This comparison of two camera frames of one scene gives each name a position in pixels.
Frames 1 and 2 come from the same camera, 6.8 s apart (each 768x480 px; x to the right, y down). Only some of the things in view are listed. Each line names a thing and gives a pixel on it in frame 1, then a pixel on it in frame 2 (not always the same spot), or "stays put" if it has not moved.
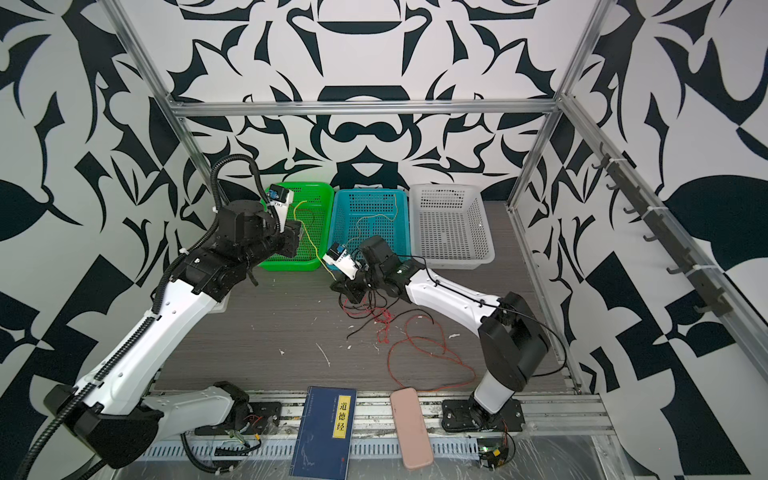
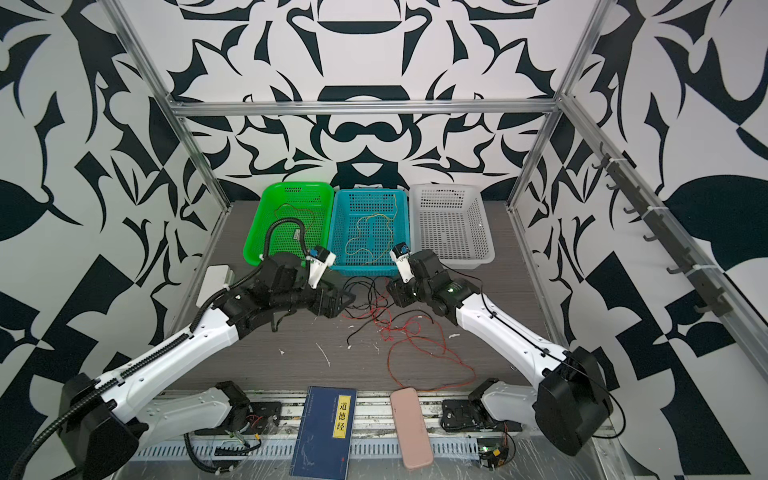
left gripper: [289, 237] -> [333, 308]
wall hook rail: [642, 208] stays put
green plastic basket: [312, 205] stays put
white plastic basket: [449, 227] stays put
